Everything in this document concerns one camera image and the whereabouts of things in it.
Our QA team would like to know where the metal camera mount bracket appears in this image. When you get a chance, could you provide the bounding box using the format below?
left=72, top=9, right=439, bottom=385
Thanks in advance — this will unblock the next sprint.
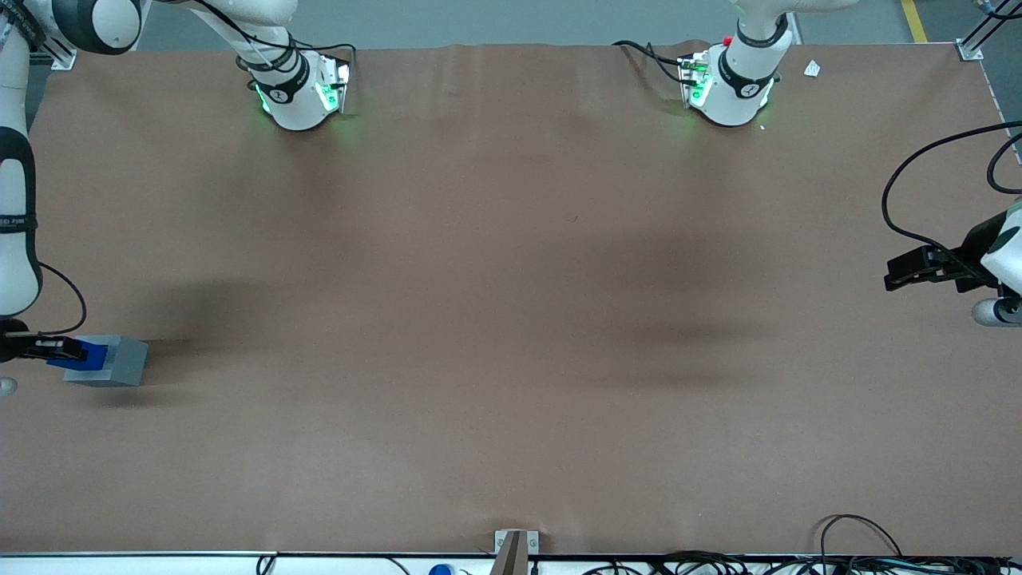
left=493, top=529, right=541, bottom=575

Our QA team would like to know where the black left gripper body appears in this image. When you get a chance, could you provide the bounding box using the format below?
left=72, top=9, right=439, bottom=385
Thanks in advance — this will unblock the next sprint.
left=938, top=209, right=1008, bottom=293

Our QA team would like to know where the long black left gripper cable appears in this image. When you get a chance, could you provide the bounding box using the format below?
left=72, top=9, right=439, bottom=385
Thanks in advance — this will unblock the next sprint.
left=881, top=120, right=1022, bottom=268

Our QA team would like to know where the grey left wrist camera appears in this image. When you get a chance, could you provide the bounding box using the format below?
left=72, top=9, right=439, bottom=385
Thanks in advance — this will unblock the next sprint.
left=971, top=297, right=1022, bottom=328

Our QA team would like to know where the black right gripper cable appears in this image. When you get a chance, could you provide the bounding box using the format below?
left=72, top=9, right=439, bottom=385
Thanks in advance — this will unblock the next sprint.
left=32, top=261, right=89, bottom=339

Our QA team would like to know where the black left arm base cable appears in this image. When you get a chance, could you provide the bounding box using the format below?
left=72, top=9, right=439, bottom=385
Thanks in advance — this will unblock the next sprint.
left=612, top=39, right=697, bottom=85

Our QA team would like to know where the black arched cable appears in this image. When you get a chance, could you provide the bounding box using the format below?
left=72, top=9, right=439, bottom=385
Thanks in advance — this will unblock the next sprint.
left=818, top=514, right=905, bottom=560

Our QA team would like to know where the short black cable loop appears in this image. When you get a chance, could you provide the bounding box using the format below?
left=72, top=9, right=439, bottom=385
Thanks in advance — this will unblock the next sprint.
left=986, top=131, right=1022, bottom=196

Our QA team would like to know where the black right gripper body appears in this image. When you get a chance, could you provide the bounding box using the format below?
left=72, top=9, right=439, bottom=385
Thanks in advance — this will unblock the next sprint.
left=0, top=319, right=36, bottom=363

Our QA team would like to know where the brown paper table cover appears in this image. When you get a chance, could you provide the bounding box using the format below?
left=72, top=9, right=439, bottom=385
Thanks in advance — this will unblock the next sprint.
left=0, top=40, right=1022, bottom=558

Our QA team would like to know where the blue plastic insert part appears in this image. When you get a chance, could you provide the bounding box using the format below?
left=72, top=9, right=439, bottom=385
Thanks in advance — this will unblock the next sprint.
left=46, top=336, right=110, bottom=373

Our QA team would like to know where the black cable bundle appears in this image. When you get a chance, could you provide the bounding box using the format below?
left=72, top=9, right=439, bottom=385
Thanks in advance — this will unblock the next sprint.
left=581, top=549, right=1022, bottom=575

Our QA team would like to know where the yellow floor tape strip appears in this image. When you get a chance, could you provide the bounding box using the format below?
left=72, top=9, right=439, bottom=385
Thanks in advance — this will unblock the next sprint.
left=900, top=0, right=930, bottom=44

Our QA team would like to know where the black right arm base cable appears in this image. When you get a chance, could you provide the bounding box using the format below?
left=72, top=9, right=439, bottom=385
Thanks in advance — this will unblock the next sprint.
left=289, top=40, right=358, bottom=87

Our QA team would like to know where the black arm base cable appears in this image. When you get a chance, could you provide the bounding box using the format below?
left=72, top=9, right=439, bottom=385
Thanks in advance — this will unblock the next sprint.
left=612, top=39, right=697, bottom=85
left=289, top=40, right=358, bottom=87

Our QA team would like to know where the gray square socket base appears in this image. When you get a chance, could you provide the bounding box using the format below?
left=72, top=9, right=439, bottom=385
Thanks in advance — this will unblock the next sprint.
left=63, top=335, right=150, bottom=388

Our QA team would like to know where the aluminium frame post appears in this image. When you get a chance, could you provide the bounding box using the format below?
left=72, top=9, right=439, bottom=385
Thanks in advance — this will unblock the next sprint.
left=32, top=40, right=78, bottom=72
left=957, top=0, right=1022, bottom=62

